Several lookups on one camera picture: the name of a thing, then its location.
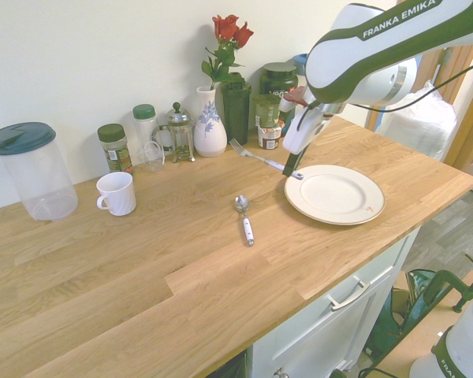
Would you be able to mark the small clear plastic cup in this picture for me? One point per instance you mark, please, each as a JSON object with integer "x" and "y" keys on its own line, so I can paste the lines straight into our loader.
{"x": 154, "y": 159}

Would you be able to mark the clear pitcher teal lid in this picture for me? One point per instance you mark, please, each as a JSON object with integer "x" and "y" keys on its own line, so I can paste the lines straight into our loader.
{"x": 39, "y": 177}

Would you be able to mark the green oatmeal cup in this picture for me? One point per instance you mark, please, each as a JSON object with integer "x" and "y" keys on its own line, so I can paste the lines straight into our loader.
{"x": 266, "y": 112}

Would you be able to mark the wooden robot mounting board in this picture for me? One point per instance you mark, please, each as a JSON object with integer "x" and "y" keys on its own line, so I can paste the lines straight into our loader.
{"x": 421, "y": 338}

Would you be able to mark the black protein powder tub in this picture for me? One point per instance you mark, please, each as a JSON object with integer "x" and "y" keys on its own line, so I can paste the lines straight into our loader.
{"x": 278, "y": 80}

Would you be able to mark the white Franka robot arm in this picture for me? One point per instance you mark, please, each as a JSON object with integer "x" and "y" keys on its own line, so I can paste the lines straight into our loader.
{"x": 339, "y": 59}

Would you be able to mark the green bag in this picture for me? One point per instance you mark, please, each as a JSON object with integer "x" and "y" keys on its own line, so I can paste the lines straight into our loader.
{"x": 390, "y": 327}

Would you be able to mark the dark-lidded spice jar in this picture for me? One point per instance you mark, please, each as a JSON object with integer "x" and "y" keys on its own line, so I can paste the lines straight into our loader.
{"x": 116, "y": 153}

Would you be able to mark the silver cabinet knob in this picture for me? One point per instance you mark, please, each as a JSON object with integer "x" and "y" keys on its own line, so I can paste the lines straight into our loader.
{"x": 280, "y": 373}

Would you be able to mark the green metal clamp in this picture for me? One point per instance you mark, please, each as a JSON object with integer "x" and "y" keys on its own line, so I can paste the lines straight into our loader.
{"x": 441, "y": 281}

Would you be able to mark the white kitchen cabinet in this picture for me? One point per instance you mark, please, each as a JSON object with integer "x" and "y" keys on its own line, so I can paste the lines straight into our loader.
{"x": 319, "y": 338}

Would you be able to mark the glass French press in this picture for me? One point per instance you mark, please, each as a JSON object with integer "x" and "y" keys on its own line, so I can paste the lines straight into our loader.
{"x": 179, "y": 134}

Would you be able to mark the white vase blue floral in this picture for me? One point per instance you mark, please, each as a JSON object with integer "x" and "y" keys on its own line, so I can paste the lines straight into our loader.
{"x": 209, "y": 138}

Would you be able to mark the clear bottle green cap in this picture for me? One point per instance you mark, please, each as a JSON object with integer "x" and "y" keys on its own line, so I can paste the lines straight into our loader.
{"x": 145, "y": 126}

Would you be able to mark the red white yogurt cup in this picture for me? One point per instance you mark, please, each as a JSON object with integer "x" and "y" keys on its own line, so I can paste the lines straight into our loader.
{"x": 270, "y": 138}

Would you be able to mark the black shaker bottle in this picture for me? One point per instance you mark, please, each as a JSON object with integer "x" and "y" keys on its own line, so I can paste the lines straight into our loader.
{"x": 235, "y": 114}

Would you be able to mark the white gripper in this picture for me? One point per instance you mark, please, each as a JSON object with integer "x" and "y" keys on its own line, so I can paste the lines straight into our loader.
{"x": 303, "y": 132}

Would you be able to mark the white gold-rimmed plate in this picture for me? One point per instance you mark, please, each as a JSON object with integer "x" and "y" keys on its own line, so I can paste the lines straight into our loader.
{"x": 333, "y": 193}

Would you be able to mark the red rose bouquet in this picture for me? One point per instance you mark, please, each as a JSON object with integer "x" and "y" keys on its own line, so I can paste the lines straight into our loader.
{"x": 226, "y": 27}

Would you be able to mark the white ceramic mug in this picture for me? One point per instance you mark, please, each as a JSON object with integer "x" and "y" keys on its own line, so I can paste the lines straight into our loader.
{"x": 120, "y": 197}

